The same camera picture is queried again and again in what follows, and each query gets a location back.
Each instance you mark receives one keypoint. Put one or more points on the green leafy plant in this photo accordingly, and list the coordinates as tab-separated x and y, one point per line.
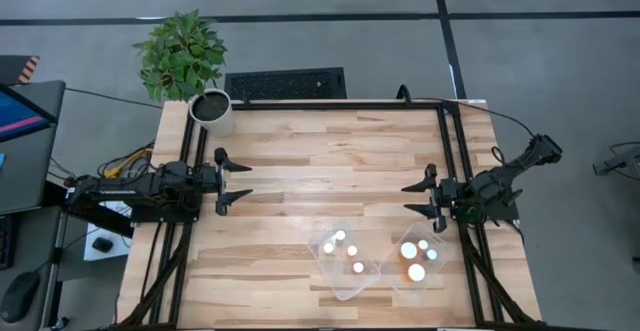
180	56

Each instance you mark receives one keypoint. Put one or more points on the white plant pot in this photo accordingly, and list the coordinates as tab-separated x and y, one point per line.
222	126

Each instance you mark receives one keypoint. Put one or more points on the grey floor stand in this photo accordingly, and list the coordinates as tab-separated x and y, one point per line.
622	162

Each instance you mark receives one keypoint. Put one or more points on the orange black striped mat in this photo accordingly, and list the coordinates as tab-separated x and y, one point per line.
27	68

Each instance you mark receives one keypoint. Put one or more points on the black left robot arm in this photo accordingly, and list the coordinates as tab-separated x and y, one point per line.
130	186

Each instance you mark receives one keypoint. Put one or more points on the small green pill bottle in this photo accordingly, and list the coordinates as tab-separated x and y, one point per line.
431	254

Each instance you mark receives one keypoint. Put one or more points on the white paper sheet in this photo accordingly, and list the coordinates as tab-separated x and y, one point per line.
117	251

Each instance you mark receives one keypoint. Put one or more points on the small orange pill bottle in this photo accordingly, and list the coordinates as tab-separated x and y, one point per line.
358	267
423	244

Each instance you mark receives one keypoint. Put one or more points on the black diagonal bar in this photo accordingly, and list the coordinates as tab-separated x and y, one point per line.
90	216

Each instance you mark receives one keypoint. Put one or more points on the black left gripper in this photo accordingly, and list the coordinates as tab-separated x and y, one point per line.
212	181

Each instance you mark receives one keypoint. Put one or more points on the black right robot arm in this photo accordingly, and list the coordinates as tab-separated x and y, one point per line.
525	158

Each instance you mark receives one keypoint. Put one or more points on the black computer mouse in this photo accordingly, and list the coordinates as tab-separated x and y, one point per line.
19	296

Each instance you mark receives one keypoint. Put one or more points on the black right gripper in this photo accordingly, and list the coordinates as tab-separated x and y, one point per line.
447	193

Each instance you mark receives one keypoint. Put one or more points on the large orange pill bottle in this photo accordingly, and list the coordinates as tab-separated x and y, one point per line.
416	272
408	250

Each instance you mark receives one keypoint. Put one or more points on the small clear bottle red pills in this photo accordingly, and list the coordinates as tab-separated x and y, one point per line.
328	247

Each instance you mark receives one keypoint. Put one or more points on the black aluminium table frame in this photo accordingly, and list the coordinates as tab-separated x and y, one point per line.
350	106

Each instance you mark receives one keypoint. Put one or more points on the black keyboard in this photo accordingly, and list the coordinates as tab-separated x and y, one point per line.
5	241

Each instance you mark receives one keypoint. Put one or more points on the small pale yellow pill bottle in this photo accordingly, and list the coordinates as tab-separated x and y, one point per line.
352	250

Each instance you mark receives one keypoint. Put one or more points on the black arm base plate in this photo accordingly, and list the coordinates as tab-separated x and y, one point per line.
165	216
502	213

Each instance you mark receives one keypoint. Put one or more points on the computer monitor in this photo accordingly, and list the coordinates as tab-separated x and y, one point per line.
20	116

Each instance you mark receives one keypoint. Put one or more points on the clear plastic bin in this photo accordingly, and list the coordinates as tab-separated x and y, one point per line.
395	271
345	286

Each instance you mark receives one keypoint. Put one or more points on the small black device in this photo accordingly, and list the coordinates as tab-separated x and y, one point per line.
102	244

